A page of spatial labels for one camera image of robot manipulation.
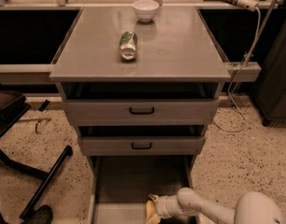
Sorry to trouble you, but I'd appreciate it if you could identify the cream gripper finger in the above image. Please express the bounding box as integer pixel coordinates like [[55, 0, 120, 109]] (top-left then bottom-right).
[[146, 214, 161, 224]]

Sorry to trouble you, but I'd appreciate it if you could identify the yellow green sponge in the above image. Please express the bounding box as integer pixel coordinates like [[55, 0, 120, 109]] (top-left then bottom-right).
[[145, 201, 156, 224]]

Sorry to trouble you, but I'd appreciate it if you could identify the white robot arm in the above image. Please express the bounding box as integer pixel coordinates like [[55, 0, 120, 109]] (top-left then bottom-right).
[[145, 188, 286, 224]]

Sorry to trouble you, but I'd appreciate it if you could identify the grey bottom drawer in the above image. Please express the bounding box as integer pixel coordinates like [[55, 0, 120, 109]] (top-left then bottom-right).
[[88, 156, 193, 224]]

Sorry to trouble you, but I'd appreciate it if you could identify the grey drawer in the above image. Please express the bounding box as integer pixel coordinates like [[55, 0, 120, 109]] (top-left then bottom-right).
[[63, 99, 219, 126], [78, 136, 205, 156], [88, 156, 193, 224]]

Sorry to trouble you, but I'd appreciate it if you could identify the grey middle drawer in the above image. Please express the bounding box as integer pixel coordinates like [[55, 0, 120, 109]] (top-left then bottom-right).
[[78, 136, 205, 156]]

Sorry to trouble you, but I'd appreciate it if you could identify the grey drawer cabinet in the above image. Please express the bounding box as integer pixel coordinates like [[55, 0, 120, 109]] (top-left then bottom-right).
[[49, 5, 232, 224]]

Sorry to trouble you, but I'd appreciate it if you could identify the grey top drawer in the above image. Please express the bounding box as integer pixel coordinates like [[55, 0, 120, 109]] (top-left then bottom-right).
[[63, 99, 219, 126]]

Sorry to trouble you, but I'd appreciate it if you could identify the black perforated shoe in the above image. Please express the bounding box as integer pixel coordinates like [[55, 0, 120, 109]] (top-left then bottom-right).
[[22, 205, 53, 224]]

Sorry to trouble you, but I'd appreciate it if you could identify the dark cabinet at right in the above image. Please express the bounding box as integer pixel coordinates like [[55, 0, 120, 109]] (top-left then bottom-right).
[[251, 0, 286, 126]]

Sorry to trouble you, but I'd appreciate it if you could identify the green soda can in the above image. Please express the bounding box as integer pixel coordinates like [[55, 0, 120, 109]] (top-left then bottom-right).
[[120, 31, 137, 61]]

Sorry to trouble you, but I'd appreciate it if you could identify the black chair base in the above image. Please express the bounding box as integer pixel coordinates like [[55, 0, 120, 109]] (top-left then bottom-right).
[[0, 81, 74, 221]]

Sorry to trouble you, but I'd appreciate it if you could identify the white ceramic bowl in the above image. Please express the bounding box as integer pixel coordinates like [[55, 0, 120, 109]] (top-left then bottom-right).
[[132, 0, 160, 22]]

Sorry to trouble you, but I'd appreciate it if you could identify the black middle drawer handle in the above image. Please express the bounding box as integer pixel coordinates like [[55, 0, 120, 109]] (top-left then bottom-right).
[[131, 143, 152, 150]]

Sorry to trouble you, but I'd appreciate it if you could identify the black drawer handle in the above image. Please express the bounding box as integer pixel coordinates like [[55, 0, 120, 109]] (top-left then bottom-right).
[[131, 143, 152, 150], [129, 107, 155, 115]]

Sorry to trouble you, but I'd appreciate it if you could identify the black top drawer handle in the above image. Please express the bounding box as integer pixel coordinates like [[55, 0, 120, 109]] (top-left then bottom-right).
[[129, 107, 155, 115]]

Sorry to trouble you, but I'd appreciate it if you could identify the grey horizontal rail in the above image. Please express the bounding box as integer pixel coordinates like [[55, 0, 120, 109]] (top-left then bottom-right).
[[0, 64, 53, 85]]

